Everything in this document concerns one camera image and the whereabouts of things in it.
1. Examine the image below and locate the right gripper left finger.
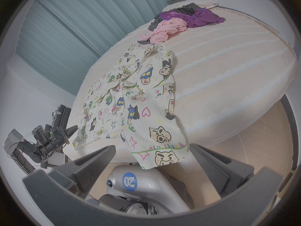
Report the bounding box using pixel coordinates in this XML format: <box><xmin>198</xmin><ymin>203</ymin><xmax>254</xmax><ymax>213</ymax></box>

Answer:
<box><xmin>48</xmin><ymin>145</ymin><xmax>117</xmax><ymax>199</ymax></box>

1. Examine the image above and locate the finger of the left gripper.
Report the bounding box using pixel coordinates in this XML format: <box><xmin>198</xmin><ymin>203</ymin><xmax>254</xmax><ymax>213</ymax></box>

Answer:
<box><xmin>64</xmin><ymin>125</ymin><xmax>79</xmax><ymax>138</ymax></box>
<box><xmin>50</xmin><ymin>126</ymin><xmax>66</xmax><ymax>139</ymax></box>

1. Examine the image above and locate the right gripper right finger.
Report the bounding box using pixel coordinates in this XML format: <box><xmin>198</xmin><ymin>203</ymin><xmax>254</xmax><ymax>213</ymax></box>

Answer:
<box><xmin>189</xmin><ymin>143</ymin><xmax>254</xmax><ymax>196</ymax></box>

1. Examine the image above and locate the white printed pyjama top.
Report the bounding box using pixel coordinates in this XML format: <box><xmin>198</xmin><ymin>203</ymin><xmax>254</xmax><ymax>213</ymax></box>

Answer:
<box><xmin>72</xmin><ymin>43</ymin><xmax>188</xmax><ymax>169</ymax></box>

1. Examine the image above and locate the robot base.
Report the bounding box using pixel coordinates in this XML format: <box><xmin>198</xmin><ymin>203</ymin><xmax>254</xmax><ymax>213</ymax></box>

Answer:
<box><xmin>86</xmin><ymin>165</ymin><xmax>195</xmax><ymax>219</ymax></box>

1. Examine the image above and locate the bed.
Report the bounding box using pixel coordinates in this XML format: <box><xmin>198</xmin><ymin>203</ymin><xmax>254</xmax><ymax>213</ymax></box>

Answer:
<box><xmin>63</xmin><ymin>0</ymin><xmax>300</xmax><ymax>171</ymax></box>

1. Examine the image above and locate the pile of clothes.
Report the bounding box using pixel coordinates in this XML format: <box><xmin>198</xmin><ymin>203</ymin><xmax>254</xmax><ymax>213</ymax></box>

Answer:
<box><xmin>137</xmin><ymin>3</ymin><xmax>227</xmax><ymax>45</ymax></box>

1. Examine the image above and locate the black chest of drawers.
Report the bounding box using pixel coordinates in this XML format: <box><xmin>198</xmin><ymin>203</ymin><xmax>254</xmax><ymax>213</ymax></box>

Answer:
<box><xmin>52</xmin><ymin>105</ymin><xmax>72</xmax><ymax>129</ymax></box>

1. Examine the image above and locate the small heap of cloths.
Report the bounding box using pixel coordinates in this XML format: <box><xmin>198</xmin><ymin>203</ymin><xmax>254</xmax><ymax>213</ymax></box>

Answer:
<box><xmin>52</xmin><ymin>106</ymin><xmax>62</xmax><ymax>122</ymax></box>

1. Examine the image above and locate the blue-green curtain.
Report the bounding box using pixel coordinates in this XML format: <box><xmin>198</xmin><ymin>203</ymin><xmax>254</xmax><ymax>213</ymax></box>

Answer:
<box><xmin>14</xmin><ymin>0</ymin><xmax>179</xmax><ymax>94</ymax></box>

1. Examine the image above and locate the cream pillow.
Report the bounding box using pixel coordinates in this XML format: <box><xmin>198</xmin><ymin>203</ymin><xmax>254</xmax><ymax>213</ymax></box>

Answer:
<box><xmin>161</xmin><ymin>0</ymin><xmax>219</xmax><ymax>12</ymax></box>

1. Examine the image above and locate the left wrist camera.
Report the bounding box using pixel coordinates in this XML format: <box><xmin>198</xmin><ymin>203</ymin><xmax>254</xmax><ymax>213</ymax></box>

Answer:
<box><xmin>32</xmin><ymin>125</ymin><xmax>46</xmax><ymax>141</ymax></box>

